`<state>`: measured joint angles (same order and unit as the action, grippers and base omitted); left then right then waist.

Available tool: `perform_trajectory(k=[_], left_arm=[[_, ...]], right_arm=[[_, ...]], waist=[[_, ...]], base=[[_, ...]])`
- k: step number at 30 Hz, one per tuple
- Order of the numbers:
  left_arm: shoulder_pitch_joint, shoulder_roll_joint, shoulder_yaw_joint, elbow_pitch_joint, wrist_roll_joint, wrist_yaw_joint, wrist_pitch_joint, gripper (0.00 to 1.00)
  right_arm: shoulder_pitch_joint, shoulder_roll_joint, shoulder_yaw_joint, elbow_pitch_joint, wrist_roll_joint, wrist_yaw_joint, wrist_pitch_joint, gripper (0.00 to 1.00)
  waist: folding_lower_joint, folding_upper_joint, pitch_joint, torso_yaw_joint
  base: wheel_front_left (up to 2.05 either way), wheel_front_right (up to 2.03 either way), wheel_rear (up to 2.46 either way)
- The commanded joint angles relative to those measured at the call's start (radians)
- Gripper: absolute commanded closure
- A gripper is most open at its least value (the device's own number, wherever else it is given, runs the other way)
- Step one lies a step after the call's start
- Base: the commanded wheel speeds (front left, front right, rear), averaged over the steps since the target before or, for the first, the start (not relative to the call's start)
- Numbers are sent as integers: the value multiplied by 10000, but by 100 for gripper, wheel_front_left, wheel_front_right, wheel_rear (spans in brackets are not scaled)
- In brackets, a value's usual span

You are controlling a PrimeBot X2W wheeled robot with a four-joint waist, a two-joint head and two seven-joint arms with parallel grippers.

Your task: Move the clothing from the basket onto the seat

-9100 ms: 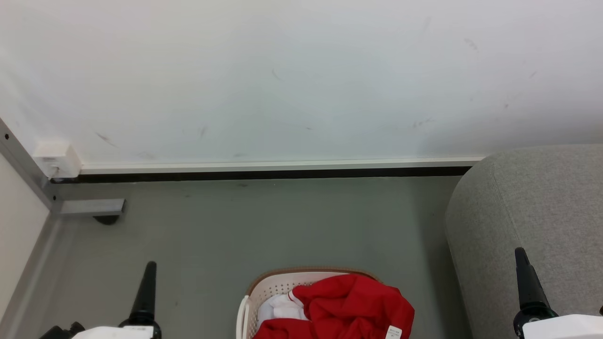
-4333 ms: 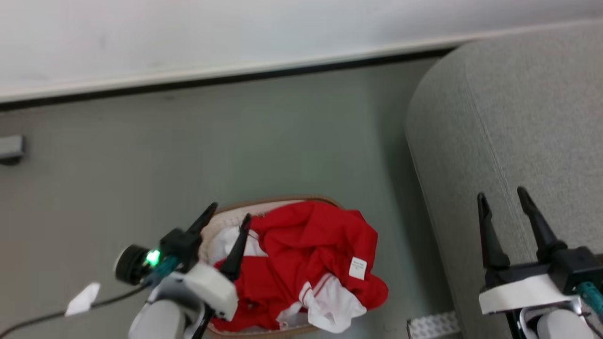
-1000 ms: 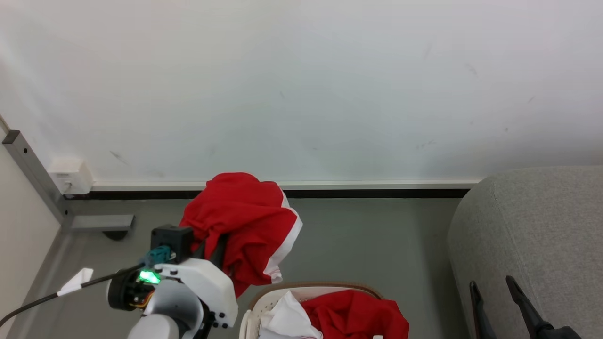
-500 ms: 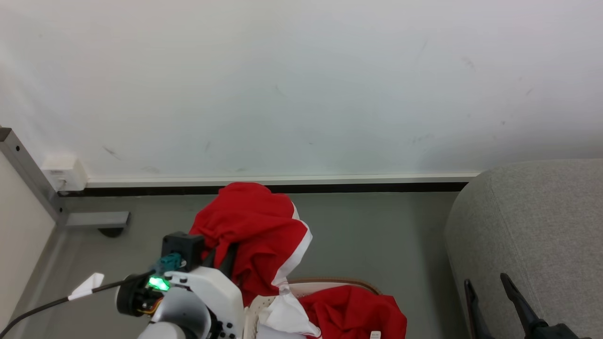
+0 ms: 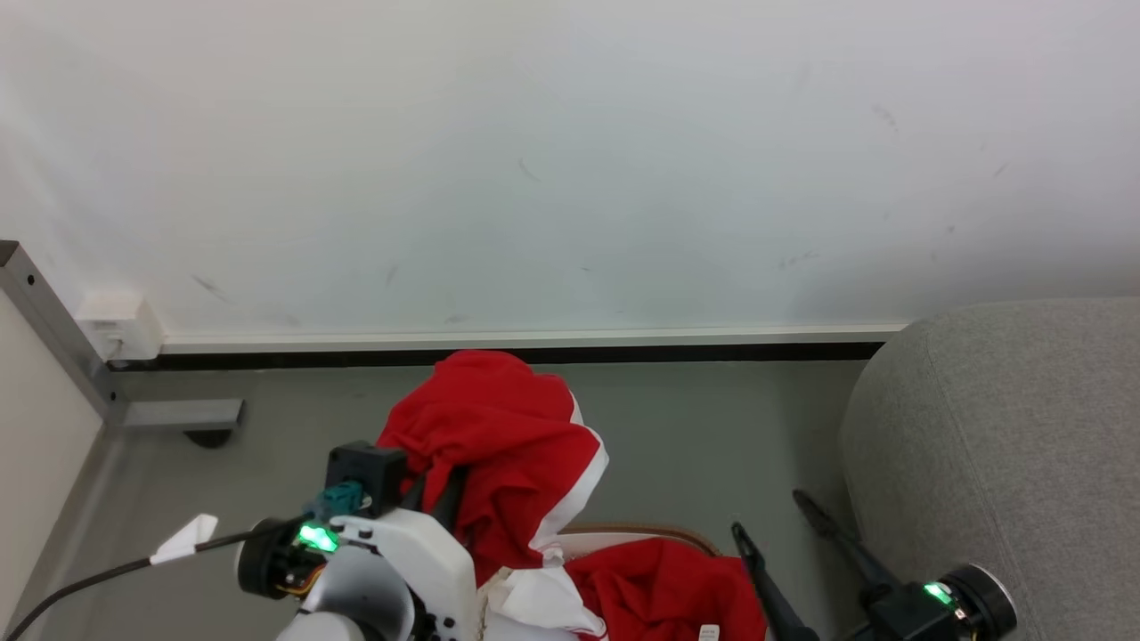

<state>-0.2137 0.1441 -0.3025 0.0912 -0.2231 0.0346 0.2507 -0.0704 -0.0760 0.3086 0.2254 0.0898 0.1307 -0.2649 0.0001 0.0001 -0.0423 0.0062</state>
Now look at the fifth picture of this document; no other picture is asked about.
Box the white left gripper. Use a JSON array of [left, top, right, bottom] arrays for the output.
[[236, 454, 484, 641]]

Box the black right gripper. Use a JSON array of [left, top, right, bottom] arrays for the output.
[[731, 488, 1021, 641]]

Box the red and white garment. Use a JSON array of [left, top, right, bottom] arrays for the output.
[[376, 349, 769, 641]]

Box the white laundry basket brown rim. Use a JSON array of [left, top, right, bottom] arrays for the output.
[[557, 523, 724, 562]]

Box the white baseboard strip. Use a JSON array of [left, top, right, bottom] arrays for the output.
[[160, 322, 911, 355]]

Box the grey fabric sofa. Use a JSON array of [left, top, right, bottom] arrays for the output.
[[839, 296, 1140, 641]]

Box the beige partition panel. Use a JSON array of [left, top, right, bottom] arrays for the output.
[[0, 289, 104, 615]]

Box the teal cable connector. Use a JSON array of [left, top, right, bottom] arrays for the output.
[[310, 481, 368, 523]]

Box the white cable tag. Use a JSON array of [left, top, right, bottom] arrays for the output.
[[149, 514, 220, 566]]

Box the thin black cable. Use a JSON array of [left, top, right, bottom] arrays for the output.
[[0, 527, 264, 641]]

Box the white wall socket box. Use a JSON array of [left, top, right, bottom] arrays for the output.
[[76, 289, 166, 361]]

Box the grey metal partition frame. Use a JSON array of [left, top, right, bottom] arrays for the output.
[[0, 240, 244, 624]]

